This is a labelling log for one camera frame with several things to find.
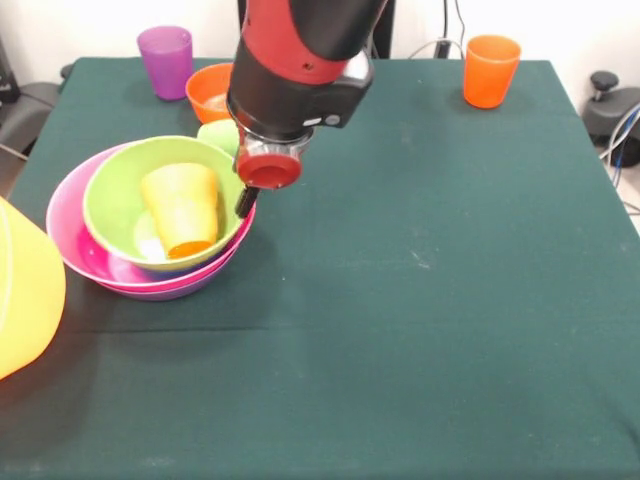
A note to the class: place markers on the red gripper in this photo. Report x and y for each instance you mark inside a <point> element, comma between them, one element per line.
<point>270,170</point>

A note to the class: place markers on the yellow-orange cup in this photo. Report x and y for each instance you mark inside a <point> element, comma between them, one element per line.
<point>185,210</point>

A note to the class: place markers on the green cup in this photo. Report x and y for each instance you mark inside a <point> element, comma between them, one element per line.
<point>222,135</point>

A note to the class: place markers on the orange bowl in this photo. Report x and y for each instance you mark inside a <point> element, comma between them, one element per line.
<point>207,95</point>

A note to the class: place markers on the green bowl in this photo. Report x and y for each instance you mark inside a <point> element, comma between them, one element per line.
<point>115,200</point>

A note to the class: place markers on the large pink bowl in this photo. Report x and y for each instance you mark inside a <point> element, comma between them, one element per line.
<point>70,215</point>

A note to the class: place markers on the large yellow bowl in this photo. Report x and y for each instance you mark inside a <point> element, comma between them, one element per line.
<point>25,290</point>

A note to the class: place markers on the purple bowl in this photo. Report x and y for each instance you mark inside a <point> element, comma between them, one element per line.
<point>165,295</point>

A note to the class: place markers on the purple cup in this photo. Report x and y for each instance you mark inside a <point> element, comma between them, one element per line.
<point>167,60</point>

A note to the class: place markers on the dark green tablecloth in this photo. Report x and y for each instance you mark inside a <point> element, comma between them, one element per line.
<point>400,325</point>

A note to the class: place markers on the dark grey equipment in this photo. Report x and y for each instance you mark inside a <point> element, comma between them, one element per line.
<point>6,80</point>

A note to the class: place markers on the orange cup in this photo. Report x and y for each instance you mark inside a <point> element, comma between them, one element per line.
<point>490,75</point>

